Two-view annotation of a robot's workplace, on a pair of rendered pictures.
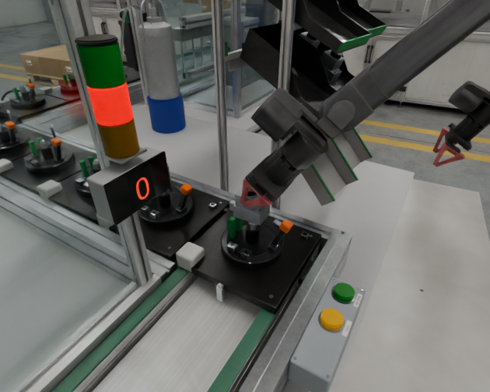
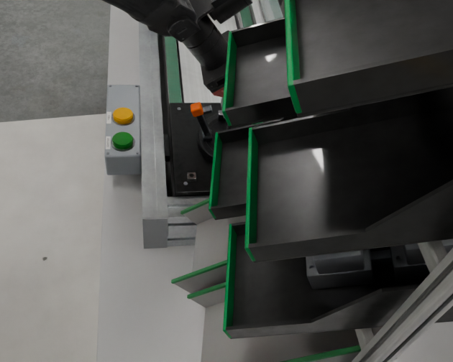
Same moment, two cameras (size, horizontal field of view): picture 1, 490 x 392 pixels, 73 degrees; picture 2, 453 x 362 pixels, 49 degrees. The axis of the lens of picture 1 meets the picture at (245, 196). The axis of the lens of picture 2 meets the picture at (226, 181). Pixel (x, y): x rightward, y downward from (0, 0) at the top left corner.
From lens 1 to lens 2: 1.17 m
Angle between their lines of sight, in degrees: 85
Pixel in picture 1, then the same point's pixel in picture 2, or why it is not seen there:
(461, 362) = (4, 196)
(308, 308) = (145, 118)
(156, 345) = not seen: hidden behind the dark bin
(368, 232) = (134, 327)
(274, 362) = (147, 79)
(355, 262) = (132, 258)
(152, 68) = not seen: outside the picture
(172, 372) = not seen: hidden behind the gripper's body
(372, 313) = (94, 203)
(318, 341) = (126, 100)
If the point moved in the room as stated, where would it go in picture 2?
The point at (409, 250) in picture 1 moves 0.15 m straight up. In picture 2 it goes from (66, 322) to (52, 281)
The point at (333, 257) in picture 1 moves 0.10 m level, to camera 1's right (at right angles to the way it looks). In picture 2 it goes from (149, 175) to (101, 198)
